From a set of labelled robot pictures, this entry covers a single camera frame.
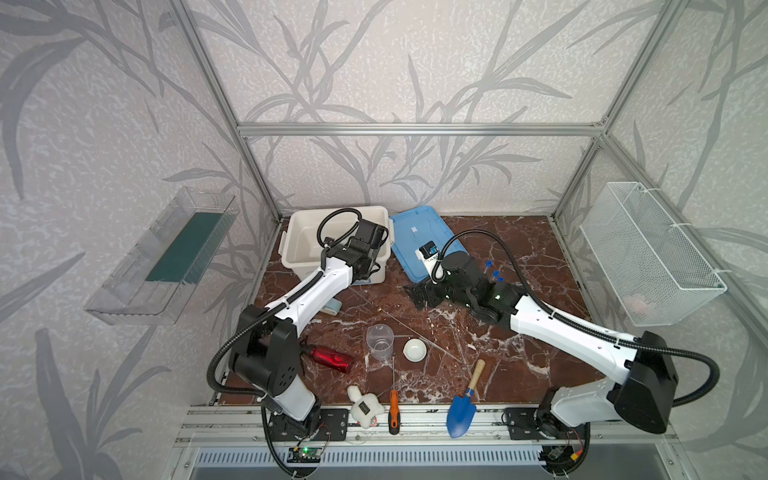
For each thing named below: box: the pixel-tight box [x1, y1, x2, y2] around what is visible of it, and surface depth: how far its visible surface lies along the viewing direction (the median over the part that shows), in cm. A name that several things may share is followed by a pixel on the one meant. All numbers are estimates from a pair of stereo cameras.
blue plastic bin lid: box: [390, 206, 468, 283], surface depth 119 cm
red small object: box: [310, 346, 354, 373], surface depth 84 cm
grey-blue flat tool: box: [320, 298, 343, 316], surface depth 93 cm
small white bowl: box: [402, 338, 427, 363], surface depth 87 cm
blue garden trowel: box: [446, 358, 485, 439], surface depth 77 cm
